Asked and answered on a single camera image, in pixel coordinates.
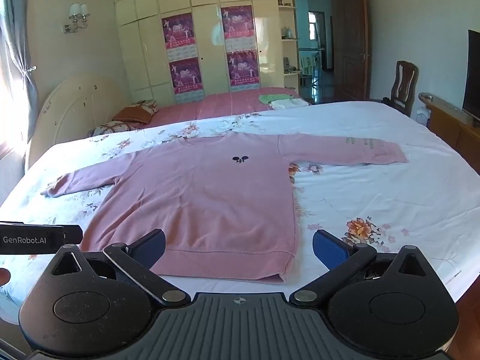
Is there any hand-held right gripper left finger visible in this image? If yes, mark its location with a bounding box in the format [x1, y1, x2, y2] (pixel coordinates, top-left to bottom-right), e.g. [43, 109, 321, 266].
[50, 229, 191, 305]

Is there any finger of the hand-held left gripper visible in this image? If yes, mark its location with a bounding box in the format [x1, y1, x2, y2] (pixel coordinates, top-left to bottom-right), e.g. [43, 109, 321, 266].
[62, 224, 84, 245]

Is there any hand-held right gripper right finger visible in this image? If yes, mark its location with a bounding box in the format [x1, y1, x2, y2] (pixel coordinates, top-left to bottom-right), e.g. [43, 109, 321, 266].
[289, 229, 432, 305]

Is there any pink sweater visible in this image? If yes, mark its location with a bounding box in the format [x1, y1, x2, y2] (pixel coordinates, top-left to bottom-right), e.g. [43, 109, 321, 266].
[40, 129, 409, 285]

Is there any white floral bed sheet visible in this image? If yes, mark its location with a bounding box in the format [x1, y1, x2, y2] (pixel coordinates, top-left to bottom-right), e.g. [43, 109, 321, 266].
[0, 100, 472, 325]

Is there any floral pillow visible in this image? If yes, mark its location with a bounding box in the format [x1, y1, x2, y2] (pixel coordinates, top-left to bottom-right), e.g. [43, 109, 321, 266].
[88, 121, 140, 138]

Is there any cream round headboard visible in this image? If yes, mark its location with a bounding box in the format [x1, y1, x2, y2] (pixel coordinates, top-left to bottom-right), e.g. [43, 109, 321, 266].
[25, 75, 133, 170]

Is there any brown pillow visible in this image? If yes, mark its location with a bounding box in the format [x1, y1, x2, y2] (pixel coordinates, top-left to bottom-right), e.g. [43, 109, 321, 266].
[112, 99, 160, 124]

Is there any white folded cloth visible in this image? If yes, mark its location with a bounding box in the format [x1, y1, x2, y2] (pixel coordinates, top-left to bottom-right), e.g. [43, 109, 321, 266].
[270, 98, 310, 110]

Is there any pink striped bed sheet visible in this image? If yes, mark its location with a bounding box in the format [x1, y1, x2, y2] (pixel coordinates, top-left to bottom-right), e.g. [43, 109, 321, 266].
[148, 86, 313, 129]

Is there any wooden television cabinet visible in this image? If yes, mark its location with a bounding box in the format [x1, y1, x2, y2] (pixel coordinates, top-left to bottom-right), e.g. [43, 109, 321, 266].
[418, 92, 480, 175]

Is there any grey curtain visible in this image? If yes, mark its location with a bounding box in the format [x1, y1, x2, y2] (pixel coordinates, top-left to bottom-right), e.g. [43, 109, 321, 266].
[0, 0, 37, 152]

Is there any dark wooden chair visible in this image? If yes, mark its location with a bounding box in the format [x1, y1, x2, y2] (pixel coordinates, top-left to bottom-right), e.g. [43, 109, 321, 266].
[382, 60, 419, 118]

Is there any green hanging towel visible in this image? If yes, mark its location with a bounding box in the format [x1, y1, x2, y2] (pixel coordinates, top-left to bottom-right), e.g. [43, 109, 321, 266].
[300, 55, 316, 79]

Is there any brown wooden door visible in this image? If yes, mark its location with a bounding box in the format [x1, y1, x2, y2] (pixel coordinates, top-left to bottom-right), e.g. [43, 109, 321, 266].
[331, 0, 370, 103]

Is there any cream wardrobe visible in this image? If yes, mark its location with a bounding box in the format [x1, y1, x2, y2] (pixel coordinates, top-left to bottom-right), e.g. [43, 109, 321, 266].
[112, 0, 301, 106]

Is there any black television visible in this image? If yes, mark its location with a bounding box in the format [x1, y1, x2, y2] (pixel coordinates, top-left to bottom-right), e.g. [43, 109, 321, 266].
[462, 29, 480, 121]

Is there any purple wall poster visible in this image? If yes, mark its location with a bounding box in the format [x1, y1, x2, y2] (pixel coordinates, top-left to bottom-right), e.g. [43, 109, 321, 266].
[161, 12, 198, 63]
[167, 56, 204, 103]
[226, 49, 260, 93]
[220, 5, 258, 52]

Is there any wall lamp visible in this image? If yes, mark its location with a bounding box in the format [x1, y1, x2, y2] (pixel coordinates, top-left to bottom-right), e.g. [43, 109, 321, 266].
[62, 3, 91, 34]

